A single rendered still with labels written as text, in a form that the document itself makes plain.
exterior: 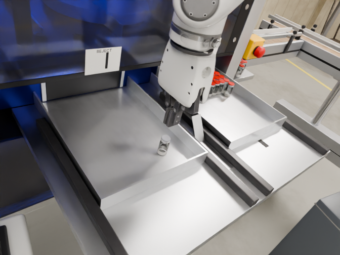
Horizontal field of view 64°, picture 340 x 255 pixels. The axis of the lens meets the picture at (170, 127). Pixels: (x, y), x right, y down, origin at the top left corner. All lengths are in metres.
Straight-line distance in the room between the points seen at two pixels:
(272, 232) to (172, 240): 1.34
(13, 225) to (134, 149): 0.27
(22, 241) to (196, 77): 0.42
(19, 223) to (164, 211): 0.27
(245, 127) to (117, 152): 0.38
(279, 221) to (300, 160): 1.11
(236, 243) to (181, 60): 1.31
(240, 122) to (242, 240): 0.98
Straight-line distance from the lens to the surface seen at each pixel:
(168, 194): 0.55
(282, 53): 1.52
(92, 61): 0.63
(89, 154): 0.59
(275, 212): 1.92
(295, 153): 0.81
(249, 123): 0.83
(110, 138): 0.63
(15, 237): 0.59
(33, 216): 0.91
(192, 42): 0.44
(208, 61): 0.46
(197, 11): 0.35
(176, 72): 0.48
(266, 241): 1.76
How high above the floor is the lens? 1.31
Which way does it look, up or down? 38 degrees down
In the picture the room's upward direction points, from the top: 16 degrees clockwise
